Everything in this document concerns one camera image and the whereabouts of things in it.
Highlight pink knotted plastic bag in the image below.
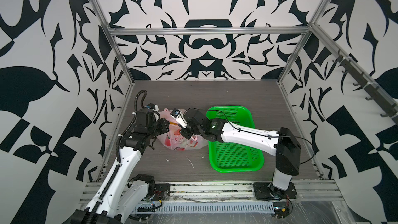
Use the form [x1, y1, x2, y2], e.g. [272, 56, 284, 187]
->
[157, 108, 208, 151]

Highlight green plastic basket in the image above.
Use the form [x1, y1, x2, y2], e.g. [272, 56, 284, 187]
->
[206, 106, 264, 173]

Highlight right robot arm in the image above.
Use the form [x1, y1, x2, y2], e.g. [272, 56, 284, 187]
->
[171, 108, 302, 200]

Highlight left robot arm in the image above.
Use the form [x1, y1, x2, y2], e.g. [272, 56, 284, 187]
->
[68, 104, 170, 224]

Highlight small electronics board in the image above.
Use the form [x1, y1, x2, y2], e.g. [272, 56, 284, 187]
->
[272, 201, 293, 219]

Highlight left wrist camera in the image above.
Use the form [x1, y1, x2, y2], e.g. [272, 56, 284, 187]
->
[146, 103, 159, 112]

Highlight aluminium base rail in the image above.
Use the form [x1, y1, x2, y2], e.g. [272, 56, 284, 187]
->
[152, 180, 344, 203]

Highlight white slotted cable duct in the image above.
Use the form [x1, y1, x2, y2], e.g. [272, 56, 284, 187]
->
[135, 202, 275, 214]

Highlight black wall hook rail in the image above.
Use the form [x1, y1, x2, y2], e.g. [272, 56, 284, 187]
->
[332, 49, 398, 125]

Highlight aluminium frame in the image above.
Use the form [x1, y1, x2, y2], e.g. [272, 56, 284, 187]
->
[91, 0, 398, 185]

